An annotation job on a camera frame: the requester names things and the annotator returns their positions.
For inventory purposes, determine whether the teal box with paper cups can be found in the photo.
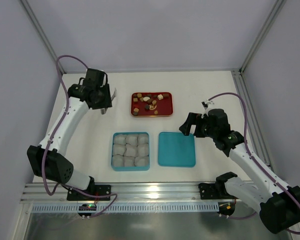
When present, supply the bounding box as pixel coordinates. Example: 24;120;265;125
111;132;151;172

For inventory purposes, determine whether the white slotted cable duct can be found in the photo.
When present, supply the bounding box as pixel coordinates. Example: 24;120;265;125
31;202;219;214

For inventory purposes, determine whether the teal box lid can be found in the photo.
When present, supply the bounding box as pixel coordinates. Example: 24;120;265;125
157;132;196;168

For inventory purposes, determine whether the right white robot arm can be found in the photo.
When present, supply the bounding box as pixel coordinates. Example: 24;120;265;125
179;108;300;234

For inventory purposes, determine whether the purple cable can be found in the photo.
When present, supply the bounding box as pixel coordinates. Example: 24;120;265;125
41;55;118;218
206;92;300;234

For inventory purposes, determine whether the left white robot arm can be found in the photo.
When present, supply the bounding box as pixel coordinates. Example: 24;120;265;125
26;68;113;198

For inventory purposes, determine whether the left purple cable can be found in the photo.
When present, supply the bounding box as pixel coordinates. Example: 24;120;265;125
41;55;118;218

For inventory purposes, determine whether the cream white chocolate cube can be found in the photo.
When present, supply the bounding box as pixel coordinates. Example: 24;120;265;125
157;94;164;100

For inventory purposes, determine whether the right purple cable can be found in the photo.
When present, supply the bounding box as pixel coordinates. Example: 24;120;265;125
206;92;300;234

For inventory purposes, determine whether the aluminium mounting rail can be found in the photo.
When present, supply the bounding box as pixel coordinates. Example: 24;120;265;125
19;181;291;204

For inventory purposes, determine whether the red rectangular tray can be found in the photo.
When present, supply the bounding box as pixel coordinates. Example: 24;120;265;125
130;92;174;117

